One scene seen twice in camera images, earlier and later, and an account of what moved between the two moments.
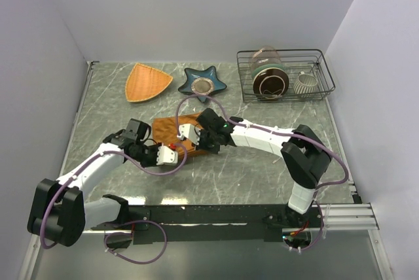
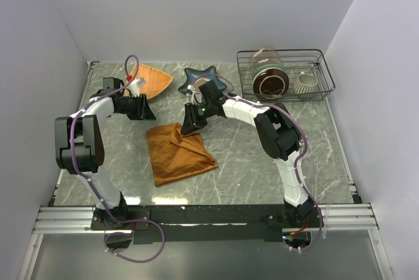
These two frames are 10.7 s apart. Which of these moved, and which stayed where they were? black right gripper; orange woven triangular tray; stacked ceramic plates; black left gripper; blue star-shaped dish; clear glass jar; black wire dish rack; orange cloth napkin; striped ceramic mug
Moved: black right gripper; orange cloth napkin; black left gripper
Stayed: striped ceramic mug; orange woven triangular tray; blue star-shaped dish; black wire dish rack; clear glass jar; stacked ceramic plates
